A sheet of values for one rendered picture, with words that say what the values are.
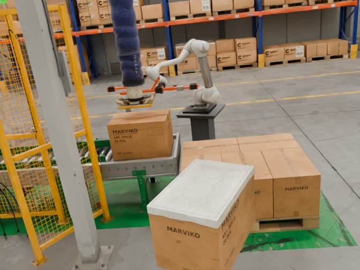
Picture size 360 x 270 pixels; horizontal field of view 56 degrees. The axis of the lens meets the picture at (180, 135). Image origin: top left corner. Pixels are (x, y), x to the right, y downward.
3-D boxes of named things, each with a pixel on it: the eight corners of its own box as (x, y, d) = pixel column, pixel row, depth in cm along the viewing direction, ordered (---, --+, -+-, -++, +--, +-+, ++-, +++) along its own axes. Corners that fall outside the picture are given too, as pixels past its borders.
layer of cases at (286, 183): (184, 224, 309) (179, 185, 295) (186, 173, 402) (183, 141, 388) (319, 215, 300) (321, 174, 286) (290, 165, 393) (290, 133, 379)
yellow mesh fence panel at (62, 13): (36, 267, 297) (-45, 12, 223) (31, 263, 303) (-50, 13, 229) (114, 217, 356) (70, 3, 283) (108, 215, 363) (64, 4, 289)
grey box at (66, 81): (45, 95, 256) (35, 54, 246) (48, 92, 261) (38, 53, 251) (71, 92, 255) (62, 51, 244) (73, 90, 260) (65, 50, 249)
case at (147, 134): (113, 160, 357) (106, 125, 343) (122, 145, 394) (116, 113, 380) (170, 157, 350) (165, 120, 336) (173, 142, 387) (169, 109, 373)
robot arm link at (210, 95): (211, 99, 422) (224, 102, 406) (202, 105, 414) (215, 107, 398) (197, 38, 389) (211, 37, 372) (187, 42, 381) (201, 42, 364)
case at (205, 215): (200, 209, 243) (195, 158, 229) (256, 220, 224) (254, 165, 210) (156, 265, 194) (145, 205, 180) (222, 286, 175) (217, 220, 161)
